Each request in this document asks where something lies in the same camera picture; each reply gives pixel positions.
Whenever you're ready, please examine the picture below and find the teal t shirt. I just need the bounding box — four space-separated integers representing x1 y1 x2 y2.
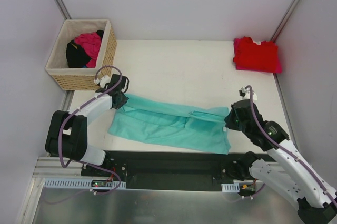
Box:
108 94 231 155

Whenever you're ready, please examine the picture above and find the wicker basket with liner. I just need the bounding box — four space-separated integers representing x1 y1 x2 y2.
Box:
45 19 117 90

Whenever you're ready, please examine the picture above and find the red t shirt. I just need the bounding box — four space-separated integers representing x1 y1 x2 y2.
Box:
233 36 284 74

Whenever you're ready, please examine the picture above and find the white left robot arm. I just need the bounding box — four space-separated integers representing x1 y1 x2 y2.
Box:
45 74 129 176

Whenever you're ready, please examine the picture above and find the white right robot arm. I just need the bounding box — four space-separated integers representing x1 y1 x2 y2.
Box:
225 99 336 223

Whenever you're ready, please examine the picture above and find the magenta t shirt in basket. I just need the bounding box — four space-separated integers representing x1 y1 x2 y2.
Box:
74 29 104 68

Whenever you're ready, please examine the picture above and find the black t shirt in basket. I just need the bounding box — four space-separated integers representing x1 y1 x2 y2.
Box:
66 39 89 68

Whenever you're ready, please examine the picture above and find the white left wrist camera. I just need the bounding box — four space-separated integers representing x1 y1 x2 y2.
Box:
94 75 111 88

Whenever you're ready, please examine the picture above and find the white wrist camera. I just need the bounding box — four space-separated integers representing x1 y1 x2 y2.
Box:
239 87 257 101
94 75 111 88

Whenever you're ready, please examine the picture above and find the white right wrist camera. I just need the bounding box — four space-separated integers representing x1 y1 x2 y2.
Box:
239 87 257 101

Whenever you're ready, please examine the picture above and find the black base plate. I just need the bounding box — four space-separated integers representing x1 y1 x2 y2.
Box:
81 151 253 191

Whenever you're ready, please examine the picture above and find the right white cable duct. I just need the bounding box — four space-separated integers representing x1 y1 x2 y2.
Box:
221 182 240 193

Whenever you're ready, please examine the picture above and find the white cable duct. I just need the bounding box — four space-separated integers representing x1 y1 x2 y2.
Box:
44 178 126 190
221 182 240 193

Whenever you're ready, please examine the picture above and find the left white cable duct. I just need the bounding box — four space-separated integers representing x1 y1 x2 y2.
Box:
44 178 126 190

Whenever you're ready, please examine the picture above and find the right aluminium frame post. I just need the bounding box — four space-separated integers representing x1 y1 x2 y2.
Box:
270 0 302 43

